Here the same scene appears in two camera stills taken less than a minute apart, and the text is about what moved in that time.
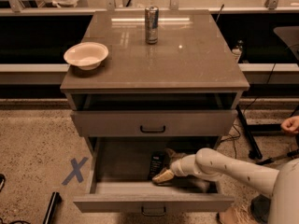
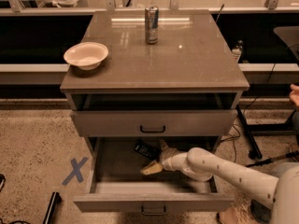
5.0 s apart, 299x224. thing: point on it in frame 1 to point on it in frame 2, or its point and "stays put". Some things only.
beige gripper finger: x=163 y=176 to x=152 y=168
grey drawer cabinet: x=189 y=85 stays put
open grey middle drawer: x=118 y=177 stays put
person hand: x=291 y=124 to x=294 y=93
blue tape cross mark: x=77 y=167 stays put
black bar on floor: x=54 y=204 stays put
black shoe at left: x=2 y=181 stays put
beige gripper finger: x=174 y=156 to x=163 y=145
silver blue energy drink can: x=151 y=24 stays put
